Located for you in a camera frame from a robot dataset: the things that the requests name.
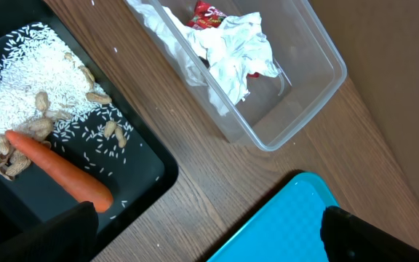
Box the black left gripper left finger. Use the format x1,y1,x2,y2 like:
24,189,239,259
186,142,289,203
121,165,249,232
0,202,99,262

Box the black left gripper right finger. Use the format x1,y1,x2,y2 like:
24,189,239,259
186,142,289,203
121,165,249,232
320,206,419,262

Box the teal serving tray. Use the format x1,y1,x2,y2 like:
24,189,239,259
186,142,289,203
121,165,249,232
209,172,338,262

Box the orange carrot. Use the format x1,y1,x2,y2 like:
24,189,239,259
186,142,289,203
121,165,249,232
4,130,113,213

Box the rice and peanut scraps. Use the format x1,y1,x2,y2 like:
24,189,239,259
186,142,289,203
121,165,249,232
0,22,134,180

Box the white napkin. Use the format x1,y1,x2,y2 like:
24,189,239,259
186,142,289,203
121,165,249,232
127,0,280,104

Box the red snack wrapper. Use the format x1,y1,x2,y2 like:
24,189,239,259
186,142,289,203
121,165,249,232
186,1,260,79

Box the black waste tray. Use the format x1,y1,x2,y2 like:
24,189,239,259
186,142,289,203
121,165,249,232
0,1,178,256

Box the clear plastic bin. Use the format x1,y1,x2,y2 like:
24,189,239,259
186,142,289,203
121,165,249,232
127,0,347,151

